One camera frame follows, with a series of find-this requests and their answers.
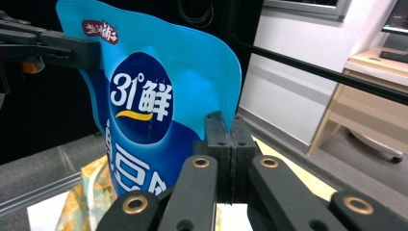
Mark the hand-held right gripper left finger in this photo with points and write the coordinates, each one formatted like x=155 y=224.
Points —
x=221 y=166

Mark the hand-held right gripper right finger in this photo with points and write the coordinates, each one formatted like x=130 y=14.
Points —
x=240 y=150

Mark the blue snack packet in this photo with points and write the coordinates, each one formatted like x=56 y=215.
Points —
x=192 y=64

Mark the white cabinet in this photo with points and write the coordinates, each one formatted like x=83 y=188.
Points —
x=288 y=38

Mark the wooden desk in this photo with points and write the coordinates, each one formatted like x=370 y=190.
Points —
x=359 y=109

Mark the office chair base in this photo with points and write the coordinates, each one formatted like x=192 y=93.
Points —
x=375 y=146

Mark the grey framed panel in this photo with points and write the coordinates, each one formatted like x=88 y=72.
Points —
x=304 y=6

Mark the dark keyboard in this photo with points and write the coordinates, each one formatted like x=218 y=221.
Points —
x=394 y=56

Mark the black horizontal frame bar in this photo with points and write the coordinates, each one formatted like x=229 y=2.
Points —
x=320 y=72

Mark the metal floor rail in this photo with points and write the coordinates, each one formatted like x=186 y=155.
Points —
x=32 y=194

